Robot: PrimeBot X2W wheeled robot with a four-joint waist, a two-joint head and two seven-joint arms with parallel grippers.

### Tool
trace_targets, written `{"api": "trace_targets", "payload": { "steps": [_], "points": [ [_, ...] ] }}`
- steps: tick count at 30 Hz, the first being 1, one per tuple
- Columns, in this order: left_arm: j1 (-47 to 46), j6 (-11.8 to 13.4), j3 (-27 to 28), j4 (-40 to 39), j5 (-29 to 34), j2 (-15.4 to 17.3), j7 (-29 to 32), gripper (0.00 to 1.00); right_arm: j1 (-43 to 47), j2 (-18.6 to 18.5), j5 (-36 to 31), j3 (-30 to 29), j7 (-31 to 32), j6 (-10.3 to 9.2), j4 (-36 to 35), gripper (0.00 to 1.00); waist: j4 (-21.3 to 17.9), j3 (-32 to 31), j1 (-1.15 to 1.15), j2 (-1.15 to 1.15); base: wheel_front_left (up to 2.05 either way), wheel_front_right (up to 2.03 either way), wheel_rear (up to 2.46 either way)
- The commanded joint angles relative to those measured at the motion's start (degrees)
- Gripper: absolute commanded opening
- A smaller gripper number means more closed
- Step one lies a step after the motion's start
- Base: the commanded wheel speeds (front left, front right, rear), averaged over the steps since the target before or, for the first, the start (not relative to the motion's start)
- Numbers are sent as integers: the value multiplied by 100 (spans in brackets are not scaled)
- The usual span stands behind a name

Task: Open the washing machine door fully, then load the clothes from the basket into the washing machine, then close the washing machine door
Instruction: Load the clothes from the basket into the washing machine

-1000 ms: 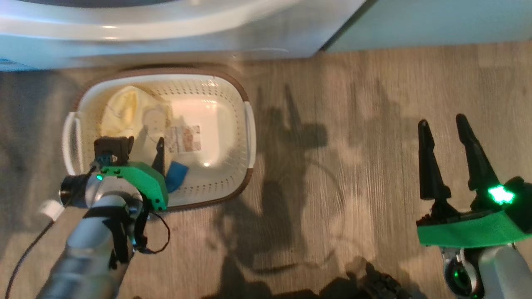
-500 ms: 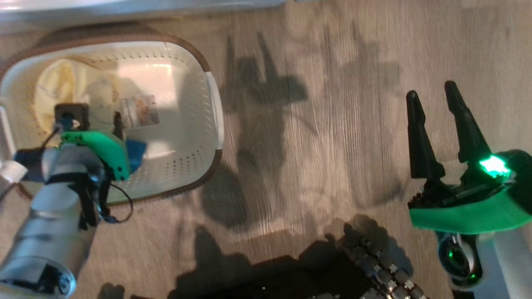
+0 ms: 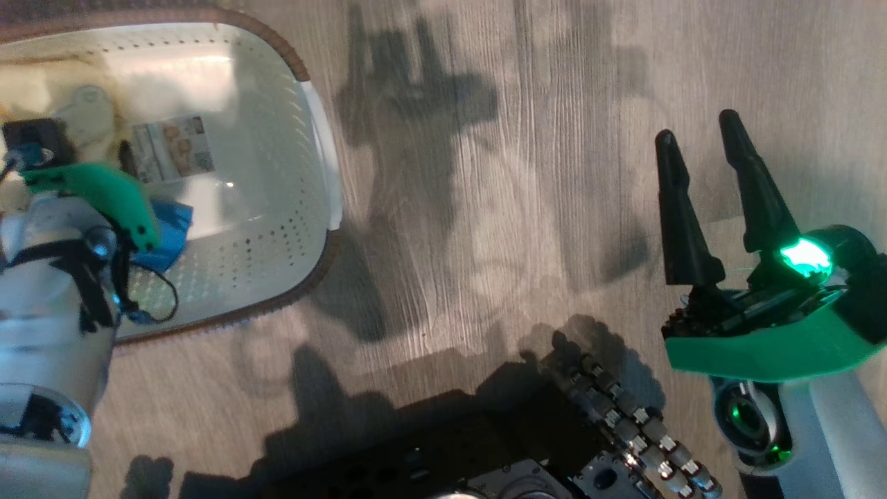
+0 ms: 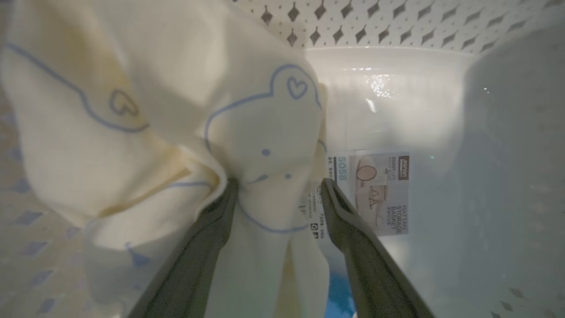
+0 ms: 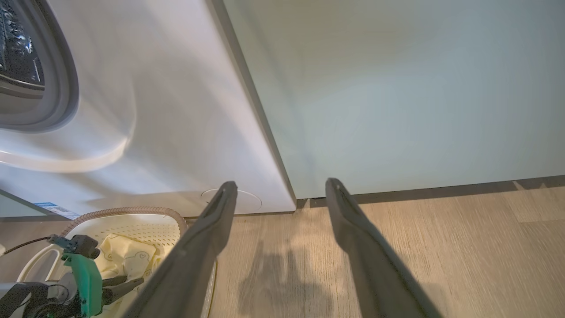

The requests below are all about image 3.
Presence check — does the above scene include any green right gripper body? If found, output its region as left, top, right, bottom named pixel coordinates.
left=662, top=277, right=887, bottom=384

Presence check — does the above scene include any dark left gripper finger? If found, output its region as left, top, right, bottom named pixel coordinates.
left=118, top=139, right=139, bottom=184

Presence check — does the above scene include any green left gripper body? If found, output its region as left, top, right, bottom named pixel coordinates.
left=19, top=162, right=162, bottom=252

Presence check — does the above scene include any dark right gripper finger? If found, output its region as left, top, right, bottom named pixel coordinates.
left=718, top=109, right=802, bottom=254
left=654, top=129, right=727, bottom=287

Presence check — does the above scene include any pale yellow printed garment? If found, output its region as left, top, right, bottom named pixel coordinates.
left=0, top=59, right=195, bottom=273

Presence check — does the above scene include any printed label in basket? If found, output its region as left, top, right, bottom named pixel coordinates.
left=132, top=116, right=216, bottom=184

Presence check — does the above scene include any white perforated laundry basket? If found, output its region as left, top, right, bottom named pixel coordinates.
left=0, top=7, right=344, bottom=354

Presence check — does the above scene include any thin black gripper wire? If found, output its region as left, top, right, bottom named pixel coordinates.
left=111, top=263, right=179, bottom=326

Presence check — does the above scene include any black segmented cable chain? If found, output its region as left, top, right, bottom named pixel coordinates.
left=551, top=343, right=723, bottom=499

